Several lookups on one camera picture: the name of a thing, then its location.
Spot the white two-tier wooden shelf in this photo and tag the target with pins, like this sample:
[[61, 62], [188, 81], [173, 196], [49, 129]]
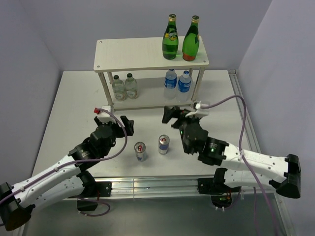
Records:
[[143, 58]]

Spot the green glass bottle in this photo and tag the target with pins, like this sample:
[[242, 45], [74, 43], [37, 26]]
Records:
[[170, 40], [191, 41]]

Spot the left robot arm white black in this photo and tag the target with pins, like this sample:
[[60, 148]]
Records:
[[69, 177]]

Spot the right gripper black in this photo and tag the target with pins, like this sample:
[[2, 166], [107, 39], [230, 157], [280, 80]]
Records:
[[174, 112]]

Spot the silver energy drink can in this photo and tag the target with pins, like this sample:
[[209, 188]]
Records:
[[140, 151], [163, 144]]

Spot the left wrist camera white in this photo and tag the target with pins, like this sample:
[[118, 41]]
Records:
[[103, 114]]

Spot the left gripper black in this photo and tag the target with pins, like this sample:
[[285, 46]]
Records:
[[128, 124]]

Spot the clear soda water bottle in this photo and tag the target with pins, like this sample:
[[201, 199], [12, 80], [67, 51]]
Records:
[[119, 89], [131, 86]]

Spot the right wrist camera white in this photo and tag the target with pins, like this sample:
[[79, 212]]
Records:
[[196, 111]]

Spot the water bottle blue cap front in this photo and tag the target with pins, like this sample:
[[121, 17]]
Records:
[[170, 84]]

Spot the clear soda water bottle left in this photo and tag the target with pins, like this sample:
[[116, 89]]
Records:
[[119, 89]]

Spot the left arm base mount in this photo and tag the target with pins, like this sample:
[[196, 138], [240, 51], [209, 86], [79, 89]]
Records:
[[91, 196]]

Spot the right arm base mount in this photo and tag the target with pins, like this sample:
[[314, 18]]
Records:
[[222, 196]]

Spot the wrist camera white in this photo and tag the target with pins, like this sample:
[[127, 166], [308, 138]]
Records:
[[196, 111], [103, 114]]

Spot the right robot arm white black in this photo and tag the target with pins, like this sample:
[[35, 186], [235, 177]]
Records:
[[284, 172]]

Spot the water bottle blue cap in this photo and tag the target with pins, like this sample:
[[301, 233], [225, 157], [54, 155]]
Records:
[[170, 84], [184, 83]]

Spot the clear soda water bottle right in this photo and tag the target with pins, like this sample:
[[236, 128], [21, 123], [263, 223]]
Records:
[[131, 86]]

